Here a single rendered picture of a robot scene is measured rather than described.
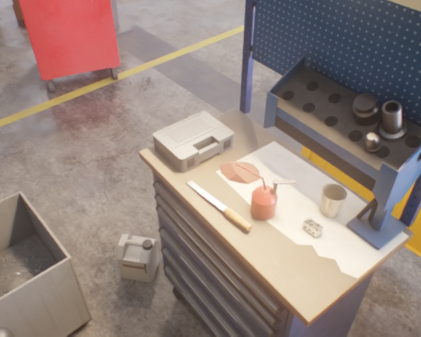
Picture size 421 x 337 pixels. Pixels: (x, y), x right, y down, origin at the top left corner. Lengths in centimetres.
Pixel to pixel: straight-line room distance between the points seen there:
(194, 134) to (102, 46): 235
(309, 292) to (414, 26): 78
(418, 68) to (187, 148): 81
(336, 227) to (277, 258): 24
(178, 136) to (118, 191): 134
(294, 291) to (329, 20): 83
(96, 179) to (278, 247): 190
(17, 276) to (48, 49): 213
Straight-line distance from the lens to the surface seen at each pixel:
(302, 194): 155
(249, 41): 173
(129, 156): 318
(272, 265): 135
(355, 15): 139
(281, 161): 167
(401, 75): 135
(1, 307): 194
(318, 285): 133
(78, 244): 270
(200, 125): 171
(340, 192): 149
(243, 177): 156
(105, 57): 395
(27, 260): 232
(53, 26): 378
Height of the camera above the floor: 204
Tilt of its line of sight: 41 degrees down
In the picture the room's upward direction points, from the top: straight up
